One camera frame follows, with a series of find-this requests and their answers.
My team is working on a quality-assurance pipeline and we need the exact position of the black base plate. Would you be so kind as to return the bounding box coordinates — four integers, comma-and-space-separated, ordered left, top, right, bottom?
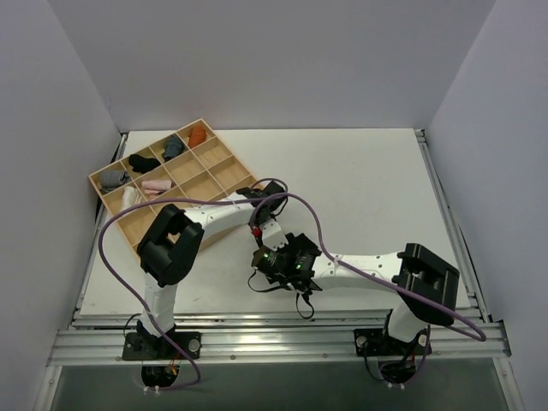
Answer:
122, 331, 202, 361
353, 328, 432, 357

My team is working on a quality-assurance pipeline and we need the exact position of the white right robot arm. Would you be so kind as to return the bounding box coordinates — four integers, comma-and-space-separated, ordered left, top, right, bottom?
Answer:
251, 234, 460, 354

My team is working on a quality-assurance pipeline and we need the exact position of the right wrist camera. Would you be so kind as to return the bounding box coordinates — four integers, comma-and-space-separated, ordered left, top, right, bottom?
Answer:
250, 220, 288, 273

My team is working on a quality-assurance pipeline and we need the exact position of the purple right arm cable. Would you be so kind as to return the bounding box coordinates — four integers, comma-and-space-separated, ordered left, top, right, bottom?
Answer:
248, 192, 488, 389

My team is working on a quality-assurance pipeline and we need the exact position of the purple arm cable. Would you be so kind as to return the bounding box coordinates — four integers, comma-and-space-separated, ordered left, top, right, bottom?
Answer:
248, 192, 488, 389
98, 177, 288, 390

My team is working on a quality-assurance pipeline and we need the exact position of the dark grey rolled sock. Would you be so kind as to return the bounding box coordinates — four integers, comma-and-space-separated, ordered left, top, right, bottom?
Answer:
162, 134, 185, 162

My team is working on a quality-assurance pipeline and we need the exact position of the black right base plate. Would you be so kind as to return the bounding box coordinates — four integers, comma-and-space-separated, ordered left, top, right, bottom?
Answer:
353, 328, 432, 357

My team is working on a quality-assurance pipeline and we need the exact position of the black rolled sock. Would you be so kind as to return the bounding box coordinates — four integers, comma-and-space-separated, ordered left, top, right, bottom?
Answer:
128, 154, 161, 174

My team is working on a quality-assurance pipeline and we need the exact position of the wooden compartment tray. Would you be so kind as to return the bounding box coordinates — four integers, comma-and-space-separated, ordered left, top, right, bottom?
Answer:
87, 118, 262, 252

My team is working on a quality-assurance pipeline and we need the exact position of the pink rolled sock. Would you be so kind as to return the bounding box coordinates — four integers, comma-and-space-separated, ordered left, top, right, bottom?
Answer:
141, 179, 172, 197

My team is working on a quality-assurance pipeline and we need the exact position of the grey striped rolled sock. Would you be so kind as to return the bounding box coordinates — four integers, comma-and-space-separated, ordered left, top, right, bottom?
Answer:
98, 170, 131, 194

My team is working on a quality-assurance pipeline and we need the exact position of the white rolled sock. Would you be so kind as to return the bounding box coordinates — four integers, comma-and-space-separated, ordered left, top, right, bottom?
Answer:
119, 186, 142, 212

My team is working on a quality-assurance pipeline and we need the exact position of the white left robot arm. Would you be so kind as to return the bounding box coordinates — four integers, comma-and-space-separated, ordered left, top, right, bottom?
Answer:
137, 182, 287, 359

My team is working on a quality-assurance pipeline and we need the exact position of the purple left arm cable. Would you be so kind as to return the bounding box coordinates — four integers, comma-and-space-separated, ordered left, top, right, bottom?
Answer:
98, 177, 288, 390

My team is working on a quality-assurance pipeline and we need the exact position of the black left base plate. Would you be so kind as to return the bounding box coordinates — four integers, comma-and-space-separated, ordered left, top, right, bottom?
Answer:
122, 331, 202, 361

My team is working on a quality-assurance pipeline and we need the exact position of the orange rolled sock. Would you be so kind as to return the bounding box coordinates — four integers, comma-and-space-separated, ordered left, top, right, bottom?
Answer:
188, 124, 207, 149

